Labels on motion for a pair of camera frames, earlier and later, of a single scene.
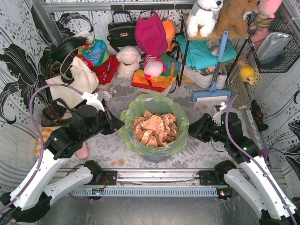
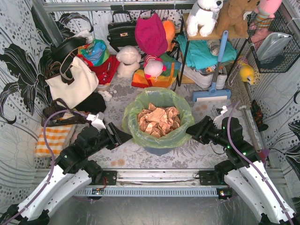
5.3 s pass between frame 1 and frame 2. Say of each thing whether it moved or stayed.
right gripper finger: stayed
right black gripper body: stayed
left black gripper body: moved
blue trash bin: moved
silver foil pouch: stayed
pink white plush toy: stayed
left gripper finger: moved
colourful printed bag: stayed
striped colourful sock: stayed
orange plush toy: stayed
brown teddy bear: stayed
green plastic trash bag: moved
